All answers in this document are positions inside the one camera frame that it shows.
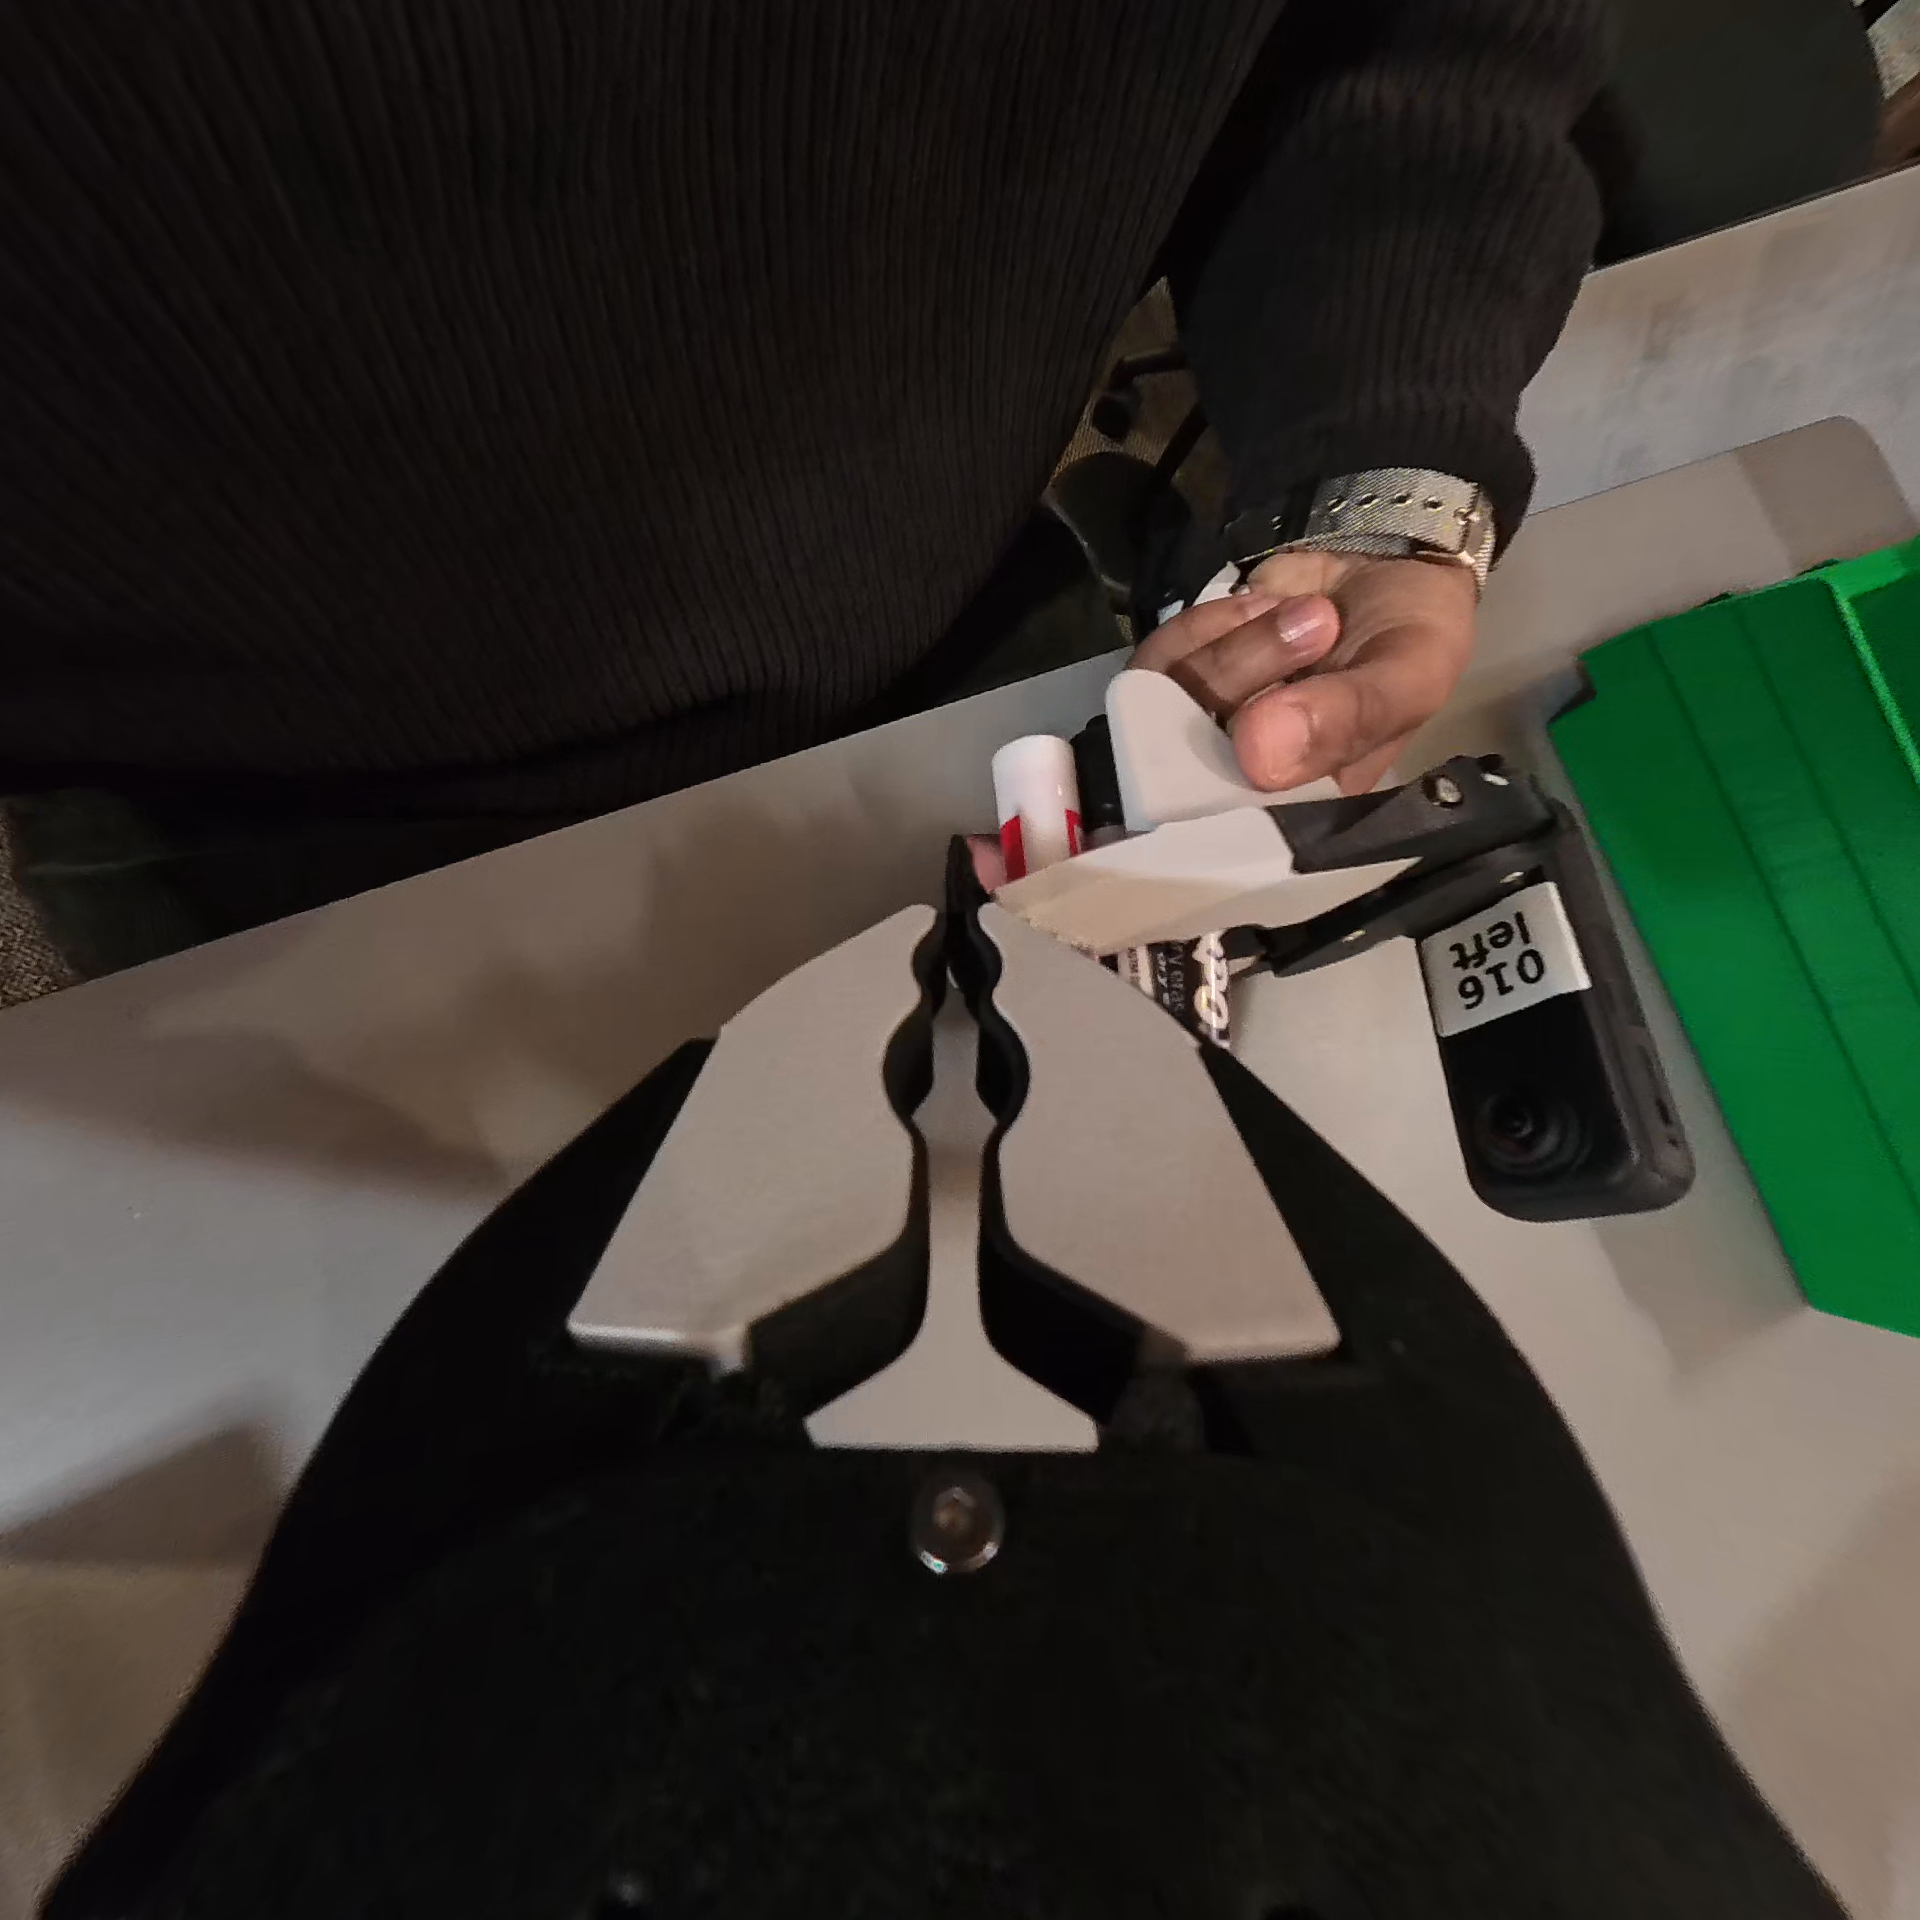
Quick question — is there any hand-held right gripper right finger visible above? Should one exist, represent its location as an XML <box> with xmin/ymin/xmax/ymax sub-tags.
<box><xmin>971</xmin><ymin>906</ymin><xmax>1341</xmax><ymax>1369</ymax></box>

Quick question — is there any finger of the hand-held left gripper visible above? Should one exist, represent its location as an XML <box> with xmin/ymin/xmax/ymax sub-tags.
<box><xmin>990</xmin><ymin>811</ymin><xmax>1301</xmax><ymax>954</ymax></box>

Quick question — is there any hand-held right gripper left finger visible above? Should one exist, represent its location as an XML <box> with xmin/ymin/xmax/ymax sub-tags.
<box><xmin>566</xmin><ymin>906</ymin><xmax>951</xmax><ymax>1372</ymax></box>

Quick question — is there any red dry erase marker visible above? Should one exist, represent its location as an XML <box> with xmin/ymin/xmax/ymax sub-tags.
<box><xmin>990</xmin><ymin>735</ymin><xmax>1090</xmax><ymax>884</ymax></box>

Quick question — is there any person's left forearm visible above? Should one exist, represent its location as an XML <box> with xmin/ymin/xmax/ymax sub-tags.
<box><xmin>1167</xmin><ymin>0</ymin><xmax>1636</xmax><ymax>564</ymax></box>

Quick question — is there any person's left hand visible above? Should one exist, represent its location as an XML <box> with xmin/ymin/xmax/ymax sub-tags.
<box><xmin>1129</xmin><ymin>553</ymin><xmax>1482</xmax><ymax>797</ymax></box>

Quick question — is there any green plastic bin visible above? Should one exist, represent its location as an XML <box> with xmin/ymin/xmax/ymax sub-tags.
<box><xmin>1546</xmin><ymin>536</ymin><xmax>1920</xmax><ymax>1339</ymax></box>

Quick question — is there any silver wristwatch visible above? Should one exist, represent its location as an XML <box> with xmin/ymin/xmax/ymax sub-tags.
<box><xmin>1222</xmin><ymin>467</ymin><xmax>1499</xmax><ymax>590</ymax></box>

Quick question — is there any black chair base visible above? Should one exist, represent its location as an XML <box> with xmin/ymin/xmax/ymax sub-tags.
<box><xmin>1044</xmin><ymin>277</ymin><xmax>1251</xmax><ymax>633</ymax></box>

